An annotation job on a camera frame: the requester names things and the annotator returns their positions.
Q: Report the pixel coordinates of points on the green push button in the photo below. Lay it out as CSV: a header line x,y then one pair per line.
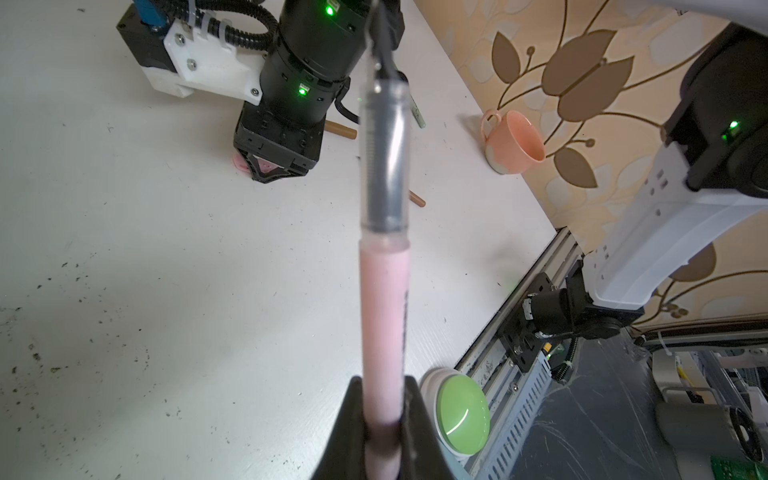
x,y
458,410

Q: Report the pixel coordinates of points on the pink pen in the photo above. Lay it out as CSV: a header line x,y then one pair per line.
x,y
384,249

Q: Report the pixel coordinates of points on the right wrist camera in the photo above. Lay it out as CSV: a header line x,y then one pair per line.
x,y
179,60

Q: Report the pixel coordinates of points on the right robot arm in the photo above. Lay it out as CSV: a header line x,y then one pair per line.
x,y
562,87

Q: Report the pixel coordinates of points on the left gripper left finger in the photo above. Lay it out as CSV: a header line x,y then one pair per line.
x,y
343,457

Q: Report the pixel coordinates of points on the green pen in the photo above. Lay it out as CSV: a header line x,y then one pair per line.
x,y
417,114

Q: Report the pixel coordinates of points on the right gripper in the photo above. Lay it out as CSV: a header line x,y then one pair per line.
x,y
307,71

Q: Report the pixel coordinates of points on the pink cup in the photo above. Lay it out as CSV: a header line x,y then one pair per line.
x,y
512,144

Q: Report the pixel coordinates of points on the pink pen cap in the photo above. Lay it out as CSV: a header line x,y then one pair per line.
x,y
240,163

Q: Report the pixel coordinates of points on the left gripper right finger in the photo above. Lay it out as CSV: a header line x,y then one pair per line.
x,y
421,455

